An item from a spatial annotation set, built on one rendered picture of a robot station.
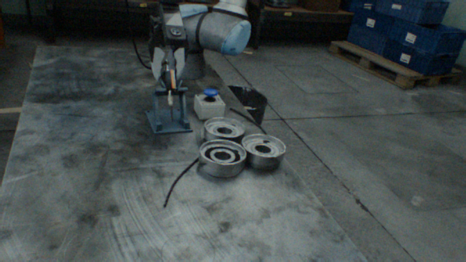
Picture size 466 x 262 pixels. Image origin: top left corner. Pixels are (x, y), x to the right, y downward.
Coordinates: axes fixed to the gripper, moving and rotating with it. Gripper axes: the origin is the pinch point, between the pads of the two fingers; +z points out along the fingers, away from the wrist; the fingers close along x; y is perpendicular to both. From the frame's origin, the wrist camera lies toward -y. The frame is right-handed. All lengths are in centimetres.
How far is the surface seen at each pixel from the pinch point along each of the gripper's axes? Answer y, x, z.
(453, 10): 253, -397, 28
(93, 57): 49, 14, 12
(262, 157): -29.1, -15.0, 8.2
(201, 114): -2.5, -9.2, 10.2
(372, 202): 36, -129, 92
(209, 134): -16.3, -6.6, 8.7
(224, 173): -30.6, -5.4, 10.2
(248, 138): -19.9, -15.6, 8.7
